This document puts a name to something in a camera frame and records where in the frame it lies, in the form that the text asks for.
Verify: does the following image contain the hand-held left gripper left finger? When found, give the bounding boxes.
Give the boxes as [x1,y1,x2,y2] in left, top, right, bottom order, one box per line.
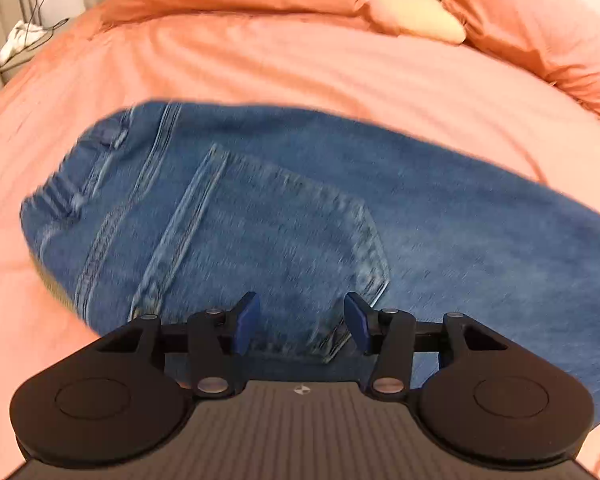
[97,291,261,397]

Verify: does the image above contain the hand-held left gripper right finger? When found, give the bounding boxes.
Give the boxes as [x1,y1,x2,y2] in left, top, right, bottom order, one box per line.
[343,291,512,395]

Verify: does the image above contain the blue denim pants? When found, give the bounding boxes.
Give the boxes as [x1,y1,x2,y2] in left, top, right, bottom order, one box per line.
[19,100,600,428]

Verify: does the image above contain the orange bed cover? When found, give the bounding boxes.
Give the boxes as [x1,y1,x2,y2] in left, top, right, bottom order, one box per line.
[0,7,600,480]

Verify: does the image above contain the pale yellow pillow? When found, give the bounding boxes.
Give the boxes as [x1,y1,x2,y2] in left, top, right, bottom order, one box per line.
[367,0,467,45]

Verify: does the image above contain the bedside table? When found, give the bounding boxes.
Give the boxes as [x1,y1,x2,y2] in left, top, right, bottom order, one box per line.
[0,17,73,86]

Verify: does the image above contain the white cloth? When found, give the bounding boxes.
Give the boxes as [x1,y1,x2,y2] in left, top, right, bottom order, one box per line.
[0,20,48,67]

